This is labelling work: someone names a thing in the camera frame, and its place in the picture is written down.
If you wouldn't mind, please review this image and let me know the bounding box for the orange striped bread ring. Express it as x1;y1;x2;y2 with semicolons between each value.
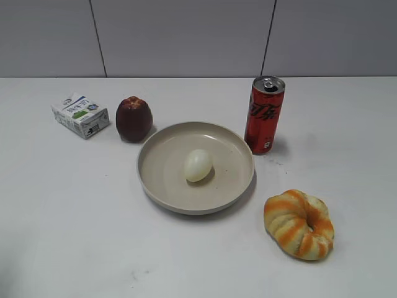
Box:
263;189;335;261

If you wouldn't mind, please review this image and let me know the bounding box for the beige round plate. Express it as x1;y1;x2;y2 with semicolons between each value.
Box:
136;122;255;215

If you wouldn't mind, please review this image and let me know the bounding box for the red cola can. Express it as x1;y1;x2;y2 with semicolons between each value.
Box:
244;76;285;155

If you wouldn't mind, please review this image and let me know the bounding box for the white egg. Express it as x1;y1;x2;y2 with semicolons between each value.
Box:
184;149;213;183

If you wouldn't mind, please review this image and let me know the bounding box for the dark red apple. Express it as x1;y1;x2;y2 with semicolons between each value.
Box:
116;96;153;143

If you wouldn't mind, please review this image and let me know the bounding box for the small white milk carton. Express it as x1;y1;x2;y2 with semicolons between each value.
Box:
51;93;110;140

